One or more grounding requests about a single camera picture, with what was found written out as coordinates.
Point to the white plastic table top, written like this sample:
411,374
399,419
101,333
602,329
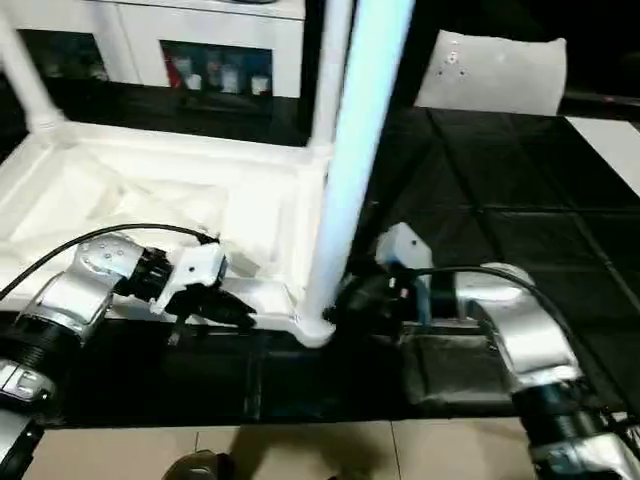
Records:
150,165

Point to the white plastic table leg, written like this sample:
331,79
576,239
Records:
25,65
330,75
360,125

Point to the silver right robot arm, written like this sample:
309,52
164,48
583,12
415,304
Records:
530,340

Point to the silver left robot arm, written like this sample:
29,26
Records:
75,295

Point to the black work mat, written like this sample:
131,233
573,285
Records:
500,200

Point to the dark brown rounded object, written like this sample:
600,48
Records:
197,467

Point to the black cabinet with gold label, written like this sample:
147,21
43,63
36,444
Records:
406,92

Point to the white flat board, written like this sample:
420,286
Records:
610,145

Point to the white cabinet with glass doors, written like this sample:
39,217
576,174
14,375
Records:
130,30

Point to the black horizontal bar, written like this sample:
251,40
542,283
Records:
600,99

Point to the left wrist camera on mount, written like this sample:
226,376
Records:
200,265

